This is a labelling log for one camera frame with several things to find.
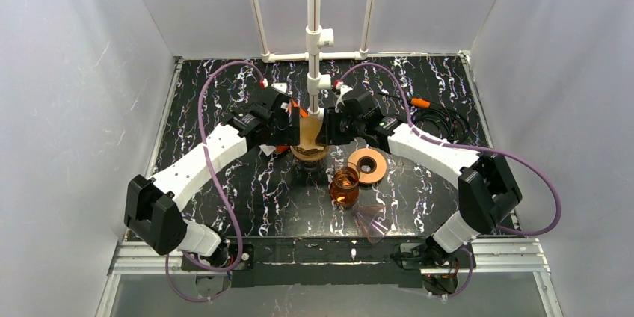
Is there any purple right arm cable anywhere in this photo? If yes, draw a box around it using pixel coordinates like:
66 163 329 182
336 62 563 298

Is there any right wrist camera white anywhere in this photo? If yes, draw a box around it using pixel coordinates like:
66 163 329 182
334 82 353 112

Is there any wooden ring dripper holder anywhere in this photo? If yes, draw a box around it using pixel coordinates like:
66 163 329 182
290 146 330 162

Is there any clear glass server pitcher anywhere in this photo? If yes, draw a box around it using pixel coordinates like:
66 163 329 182
295 158 327 173

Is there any brown paper coffee filter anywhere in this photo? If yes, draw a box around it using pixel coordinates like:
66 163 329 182
296 116 324 149

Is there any pink translucent plastic dripper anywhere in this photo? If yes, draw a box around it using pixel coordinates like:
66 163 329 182
352 204 392 244

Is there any amber glass server pitcher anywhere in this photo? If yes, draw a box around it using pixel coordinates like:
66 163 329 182
329 164 360 209

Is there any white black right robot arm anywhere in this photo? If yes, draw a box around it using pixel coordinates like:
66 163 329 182
316 91 522 257

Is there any white PVC pipe frame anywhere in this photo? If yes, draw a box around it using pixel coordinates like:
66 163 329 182
251 0 375 120

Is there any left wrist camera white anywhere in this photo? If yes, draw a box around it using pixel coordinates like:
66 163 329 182
271 82 291 95

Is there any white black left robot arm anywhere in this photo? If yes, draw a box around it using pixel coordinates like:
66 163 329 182
123 83 301 257

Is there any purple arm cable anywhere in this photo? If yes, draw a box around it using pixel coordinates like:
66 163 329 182
336 62 563 298
164 61 269 304

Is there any orange coffee filter box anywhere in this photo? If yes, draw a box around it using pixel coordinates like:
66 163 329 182
259 99 309 156

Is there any black cable bundle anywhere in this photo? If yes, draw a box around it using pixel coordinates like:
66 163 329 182
410 106 472 147

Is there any aluminium frame rail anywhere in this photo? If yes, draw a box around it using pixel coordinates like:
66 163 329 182
108 238 551 275

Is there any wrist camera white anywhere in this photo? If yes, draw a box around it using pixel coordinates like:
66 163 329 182
271 82 291 95
334 82 353 112

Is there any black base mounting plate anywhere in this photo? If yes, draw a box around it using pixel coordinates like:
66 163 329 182
180 235 461 296

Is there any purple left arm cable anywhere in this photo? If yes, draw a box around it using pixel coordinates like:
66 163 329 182
164 61 269 304

